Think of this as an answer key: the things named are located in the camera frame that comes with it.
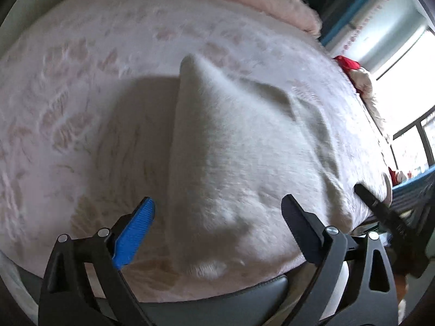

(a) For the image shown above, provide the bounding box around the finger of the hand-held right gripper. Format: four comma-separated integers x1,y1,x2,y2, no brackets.
354,183,413,247

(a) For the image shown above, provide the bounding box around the red cloth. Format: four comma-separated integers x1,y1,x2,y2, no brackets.
334,55,361,73

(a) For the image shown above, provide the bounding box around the white sweater with black hearts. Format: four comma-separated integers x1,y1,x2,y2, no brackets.
168,54,391,279

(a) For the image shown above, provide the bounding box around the pink butterfly bedspread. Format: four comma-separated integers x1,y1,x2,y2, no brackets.
0,0,391,303

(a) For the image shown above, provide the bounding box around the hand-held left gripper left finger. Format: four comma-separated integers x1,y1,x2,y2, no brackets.
39,197,156,326

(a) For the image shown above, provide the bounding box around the cream crumpled cloth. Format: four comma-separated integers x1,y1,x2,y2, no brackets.
350,68,390,140

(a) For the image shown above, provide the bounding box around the window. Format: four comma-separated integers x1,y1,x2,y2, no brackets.
357,0,435,177

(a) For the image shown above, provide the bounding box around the small red object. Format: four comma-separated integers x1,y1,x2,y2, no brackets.
388,168,408,184

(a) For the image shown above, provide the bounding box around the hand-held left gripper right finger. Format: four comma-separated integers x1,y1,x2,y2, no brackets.
281,194,399,326

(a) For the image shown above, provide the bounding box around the dark leather bed footboard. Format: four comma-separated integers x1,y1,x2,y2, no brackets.
14,265,296,326

